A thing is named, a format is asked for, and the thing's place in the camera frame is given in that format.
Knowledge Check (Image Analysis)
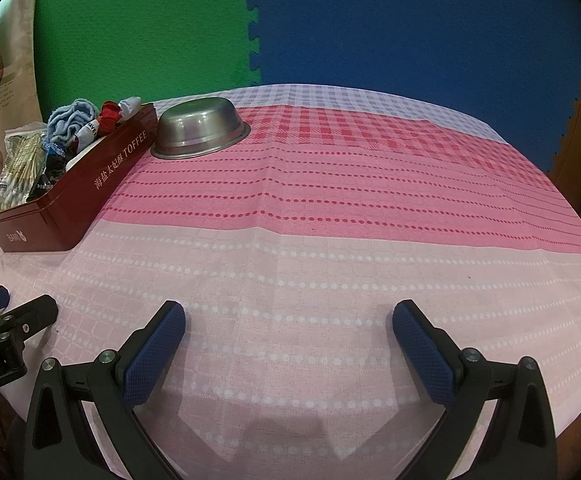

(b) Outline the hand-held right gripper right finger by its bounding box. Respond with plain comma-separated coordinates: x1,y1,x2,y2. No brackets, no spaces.
392,299,557,480

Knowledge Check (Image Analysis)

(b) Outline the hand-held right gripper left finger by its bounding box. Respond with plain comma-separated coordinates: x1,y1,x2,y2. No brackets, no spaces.
24,300,187,480

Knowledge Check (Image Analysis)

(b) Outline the cotton swab packet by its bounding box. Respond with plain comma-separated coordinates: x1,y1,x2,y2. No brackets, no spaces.
0,127,48,213

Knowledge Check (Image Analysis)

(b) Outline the black packet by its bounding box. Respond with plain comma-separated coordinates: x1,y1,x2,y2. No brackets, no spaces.
26,139,74,203

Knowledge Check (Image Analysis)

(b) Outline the red tin box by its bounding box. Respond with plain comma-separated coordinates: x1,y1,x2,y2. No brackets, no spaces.
0,101,158,253

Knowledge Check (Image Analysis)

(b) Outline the light blue towel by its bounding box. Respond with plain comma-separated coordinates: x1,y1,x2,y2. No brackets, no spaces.
46,100,101,147

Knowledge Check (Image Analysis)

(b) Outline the red and white sock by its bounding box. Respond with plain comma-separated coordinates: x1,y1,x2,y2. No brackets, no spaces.
76,101,122,150

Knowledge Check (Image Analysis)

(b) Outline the pink checked tablecloth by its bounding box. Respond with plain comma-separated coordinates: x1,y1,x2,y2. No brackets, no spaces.
0,82,581,468

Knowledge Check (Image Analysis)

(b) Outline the steel bowl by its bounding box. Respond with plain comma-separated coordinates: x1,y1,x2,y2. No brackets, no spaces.
150,98,251,161

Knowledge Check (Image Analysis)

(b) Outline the green foam mat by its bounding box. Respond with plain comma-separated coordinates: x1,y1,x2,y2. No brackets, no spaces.
33,0,262,126

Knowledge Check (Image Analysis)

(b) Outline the blue foam mat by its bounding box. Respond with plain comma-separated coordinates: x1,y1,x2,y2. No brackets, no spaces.
245,0,581,176

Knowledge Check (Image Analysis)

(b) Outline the wall poster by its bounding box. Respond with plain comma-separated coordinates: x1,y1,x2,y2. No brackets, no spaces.
0,0,40,221

